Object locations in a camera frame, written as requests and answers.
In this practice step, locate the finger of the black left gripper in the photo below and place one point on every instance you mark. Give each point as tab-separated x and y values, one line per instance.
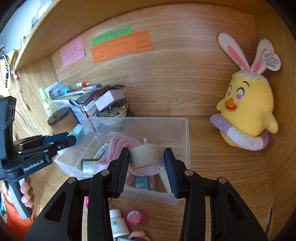
50	139
54	146

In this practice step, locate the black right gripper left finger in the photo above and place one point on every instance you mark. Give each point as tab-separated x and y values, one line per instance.
61	218

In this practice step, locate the pink knitted cloth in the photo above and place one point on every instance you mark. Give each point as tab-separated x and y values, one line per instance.
117	143

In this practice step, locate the blue tape roll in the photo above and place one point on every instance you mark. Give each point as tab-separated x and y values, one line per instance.
142	182

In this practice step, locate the pale green stick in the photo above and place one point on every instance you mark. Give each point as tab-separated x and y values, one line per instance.
165	181

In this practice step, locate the beige bandage roll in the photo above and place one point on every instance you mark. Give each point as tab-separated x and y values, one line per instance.
137	160

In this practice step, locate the dark purple lipstick tube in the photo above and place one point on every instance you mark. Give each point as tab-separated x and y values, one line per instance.
78	133

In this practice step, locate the blue Max staples box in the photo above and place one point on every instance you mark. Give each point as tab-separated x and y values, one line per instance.
123	239

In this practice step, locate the person's left hand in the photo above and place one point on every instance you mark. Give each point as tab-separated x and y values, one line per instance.
26	189

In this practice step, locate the pink scissors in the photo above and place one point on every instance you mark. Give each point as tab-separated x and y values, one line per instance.
86	200

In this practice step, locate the brown lidded mug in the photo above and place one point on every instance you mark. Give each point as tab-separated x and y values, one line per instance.
62	121

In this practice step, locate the yellow green spray bottle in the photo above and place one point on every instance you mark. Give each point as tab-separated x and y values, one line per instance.
47	103

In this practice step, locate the white pill bottle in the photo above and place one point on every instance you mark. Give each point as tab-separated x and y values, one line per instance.
118	225

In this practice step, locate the clear plastic storage box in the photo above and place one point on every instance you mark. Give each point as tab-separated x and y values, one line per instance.
165	132

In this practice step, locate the stack of papers and books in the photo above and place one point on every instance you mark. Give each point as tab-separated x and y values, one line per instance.
83	105

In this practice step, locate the red round tin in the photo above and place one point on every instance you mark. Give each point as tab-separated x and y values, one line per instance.
134	217

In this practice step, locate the red white marker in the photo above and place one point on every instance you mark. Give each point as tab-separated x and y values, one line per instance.
88	84

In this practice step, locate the white bowl of trinkets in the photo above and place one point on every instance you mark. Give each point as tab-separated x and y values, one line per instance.
113	115

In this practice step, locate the small white box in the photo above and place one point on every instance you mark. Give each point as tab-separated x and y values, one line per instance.
109	98

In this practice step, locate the pink sticky note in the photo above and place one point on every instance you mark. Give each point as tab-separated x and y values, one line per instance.
72	52

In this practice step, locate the yellow chick plush toy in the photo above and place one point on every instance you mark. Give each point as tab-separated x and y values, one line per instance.
245	115

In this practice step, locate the wooden shelf board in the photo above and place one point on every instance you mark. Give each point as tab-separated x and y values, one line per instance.
65	20

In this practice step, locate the green sticky note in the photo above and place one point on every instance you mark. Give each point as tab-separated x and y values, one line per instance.
111	34

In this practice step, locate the orange sticky note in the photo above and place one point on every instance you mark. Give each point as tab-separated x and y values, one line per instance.
134	42

